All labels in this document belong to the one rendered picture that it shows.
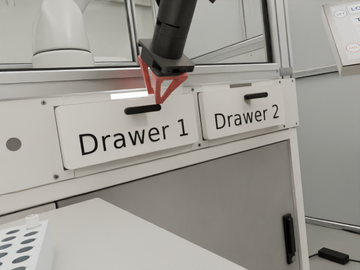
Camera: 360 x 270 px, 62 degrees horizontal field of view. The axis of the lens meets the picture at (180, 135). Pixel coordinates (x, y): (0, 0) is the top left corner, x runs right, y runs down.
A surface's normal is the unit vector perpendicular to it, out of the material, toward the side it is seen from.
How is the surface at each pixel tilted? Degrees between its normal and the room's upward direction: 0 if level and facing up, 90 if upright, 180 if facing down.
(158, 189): 90
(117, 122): 90
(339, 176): 90
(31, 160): 90
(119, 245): 0
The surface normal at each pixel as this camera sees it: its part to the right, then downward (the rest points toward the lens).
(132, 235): -0.13, -0.99
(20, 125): 0.57, 0.00
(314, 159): -0.73, 0.15
